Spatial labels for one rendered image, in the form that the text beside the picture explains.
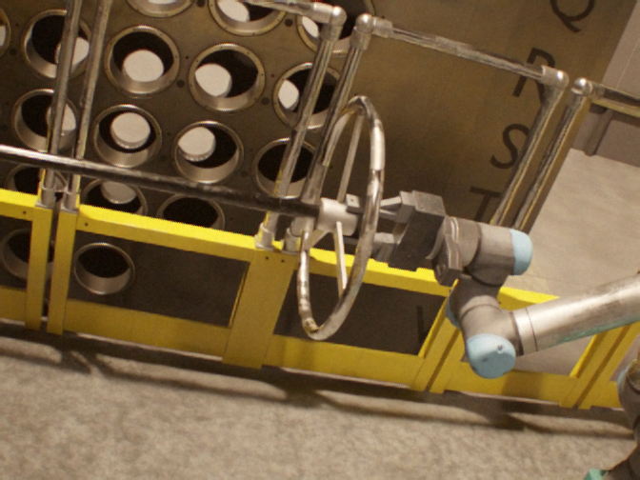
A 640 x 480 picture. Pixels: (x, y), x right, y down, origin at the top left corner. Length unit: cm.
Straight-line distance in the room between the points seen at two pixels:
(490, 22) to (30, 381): 179
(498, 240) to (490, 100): 153
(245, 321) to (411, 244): 91
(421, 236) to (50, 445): 105
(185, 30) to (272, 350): 105
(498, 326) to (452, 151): 164
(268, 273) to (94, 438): 59
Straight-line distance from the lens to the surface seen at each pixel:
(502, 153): 294
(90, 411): 202
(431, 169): 289
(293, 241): 197
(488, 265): 134
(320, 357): 222
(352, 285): 111
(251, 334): 215
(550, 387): 251
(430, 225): 127
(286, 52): 262
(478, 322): 131
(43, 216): 197
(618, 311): 131
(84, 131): 185
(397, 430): 223
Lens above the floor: 150
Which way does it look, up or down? 31 degrees down
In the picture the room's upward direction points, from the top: 20 degrees clockwise
